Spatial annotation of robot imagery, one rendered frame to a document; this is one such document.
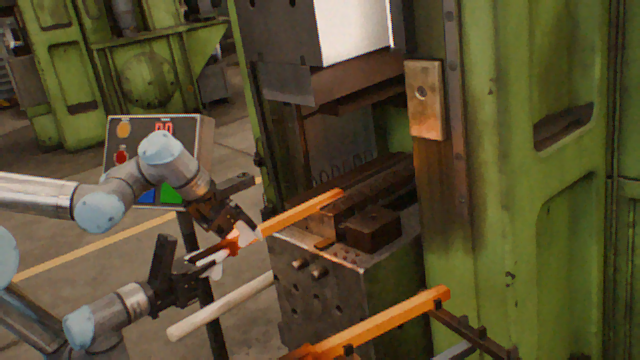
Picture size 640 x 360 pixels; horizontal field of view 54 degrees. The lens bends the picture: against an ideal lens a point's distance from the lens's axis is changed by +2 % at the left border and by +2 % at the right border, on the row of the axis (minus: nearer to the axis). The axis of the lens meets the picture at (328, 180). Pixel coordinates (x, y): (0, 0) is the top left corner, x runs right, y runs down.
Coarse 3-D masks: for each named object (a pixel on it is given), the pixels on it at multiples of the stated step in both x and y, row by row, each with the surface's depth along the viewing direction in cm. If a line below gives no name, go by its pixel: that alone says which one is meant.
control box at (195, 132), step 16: (112, 128) 191; (144, 128) 186; (160, 128) 183; (176, 128) 181; (192, 128) 179; (208, 128) 182; (112, 144) 190; (128, 144) 188; (192, 144) 178; (208, 144) 183; (112, 160) 189; (128, 160) 187; (208, 160) 183; (160, 192) 181; (144, 208) 186; (160, 208) 180; (176, 208) 178
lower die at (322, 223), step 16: (384, 160) 182; (352, 176) 174; (400, 176) 168; (304, 192) 170; (320, 192) 166; (352, 192) 162; (384, 192) 163; (288, 208) 166; (320, 208) 155; (336, 208) 155; (352, 208) 156; (304, 224) 163; (320, 224) 157; (336, 224) 153; (336, 240) 154
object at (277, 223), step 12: (336, 192) 160; (312, 204) 155; (276, 216) 151; (288, 216) 150; (300, 216) 153; (264, 228) 146; (276, 228) 148; (228, 240) 141; (204, 252) 138; (216, 252) 138
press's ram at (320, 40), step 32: (256, 0) 143; (288, 0) 135; (320, 0) 130; (352, 0) 136; (384, 0) 142; (256, 32) 148; (288, 32) 139; (320, 32) 131; (352, 32) 138; (384, 32) 144; (320, 64) 134
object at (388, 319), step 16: (432, 288) 125; (448, 288) 124; (400, 304) 121; (416, 304) 120; (368, 320) 118; (384, 320) 117; (400, 320) 119; (336, 336) 115; (352, 336) 114; (368, 336) 116; (304, 352) 110; (320, 352) 111; (336, 352) 113
